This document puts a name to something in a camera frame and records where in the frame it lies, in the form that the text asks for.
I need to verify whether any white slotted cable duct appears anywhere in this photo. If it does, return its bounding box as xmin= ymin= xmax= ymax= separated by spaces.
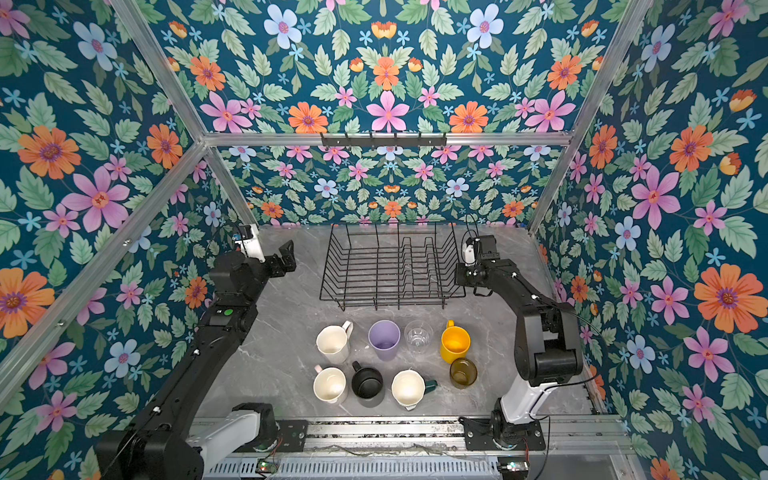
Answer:
xmin=204 ymin=457 xmax=501 ymax=479

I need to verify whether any black mug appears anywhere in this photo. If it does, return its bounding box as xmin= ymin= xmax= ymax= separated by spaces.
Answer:
xmin=351 ymin=361 xmax=384 ymax=408

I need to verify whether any black wire dish rack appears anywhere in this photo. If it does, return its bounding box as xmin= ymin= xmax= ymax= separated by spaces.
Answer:
xmin=319 ymin=224 xmax=466 ymax=310

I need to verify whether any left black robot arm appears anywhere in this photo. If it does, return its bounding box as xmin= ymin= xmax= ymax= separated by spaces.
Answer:
xmin=94 ymin=240 xmax=297 ymax=479

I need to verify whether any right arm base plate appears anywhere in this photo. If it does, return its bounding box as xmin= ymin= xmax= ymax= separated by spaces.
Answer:
xmin=458 ymin=416 xmax=546 ymax=451

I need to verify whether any lilac plastic tumbler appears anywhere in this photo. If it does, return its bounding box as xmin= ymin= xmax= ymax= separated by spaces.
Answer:
xmin=368 ymin=320 xmax=401 ymax=361

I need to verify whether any yellow mug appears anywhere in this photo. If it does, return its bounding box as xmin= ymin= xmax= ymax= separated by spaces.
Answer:
xmin=440 ymin=320 xmax=471 ymax=364

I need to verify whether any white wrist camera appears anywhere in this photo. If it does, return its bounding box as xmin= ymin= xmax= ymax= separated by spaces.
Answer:
xmin=461 ymin=238 xmax=476 ymax=266
xmin=233 ymin=223 xmax=266 ymax=263

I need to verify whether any black hook rail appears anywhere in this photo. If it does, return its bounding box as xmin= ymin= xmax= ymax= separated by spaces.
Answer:
xmin=320 ymin=133 xmax=448 ymax=148

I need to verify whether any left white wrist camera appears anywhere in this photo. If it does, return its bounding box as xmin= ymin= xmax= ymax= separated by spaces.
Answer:
xmin=233 ymin=223 xmax=266 ymax=263

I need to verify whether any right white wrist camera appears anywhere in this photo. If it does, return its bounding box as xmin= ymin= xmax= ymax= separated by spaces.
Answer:
xmin=461 ymin=238 xmax=476 ymax=266

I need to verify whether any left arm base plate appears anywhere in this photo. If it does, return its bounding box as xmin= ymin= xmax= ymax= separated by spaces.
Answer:
xmin=250 ymin=420 xmax=309 ymax=454

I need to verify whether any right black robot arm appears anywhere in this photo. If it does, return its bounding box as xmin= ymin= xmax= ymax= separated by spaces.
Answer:
xmin=455 ymin=235 xmax=584 ymax=448

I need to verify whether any dark green mug cream inside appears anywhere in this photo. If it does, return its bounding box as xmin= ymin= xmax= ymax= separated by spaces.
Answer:
xmin=391 ymin=369 xmax=438 ymax=411

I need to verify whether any clear glass cup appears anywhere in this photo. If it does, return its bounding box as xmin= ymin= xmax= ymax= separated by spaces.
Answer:
xmin=405 ymin=320 xmax=434 ymax=354

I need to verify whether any white ceramic mug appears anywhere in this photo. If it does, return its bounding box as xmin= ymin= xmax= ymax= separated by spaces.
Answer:
xmin=315 ymin=321 xmax=354 ymax=365

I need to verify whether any aluminium mounting rail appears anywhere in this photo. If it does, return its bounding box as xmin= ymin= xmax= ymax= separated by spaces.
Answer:
xmin=287 ymin=414 xmax=634 ymax=455

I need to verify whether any amber glass cup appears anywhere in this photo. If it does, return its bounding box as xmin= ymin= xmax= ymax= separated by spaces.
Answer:
xmin=449 ymin=358 xmax=478 ymax=389

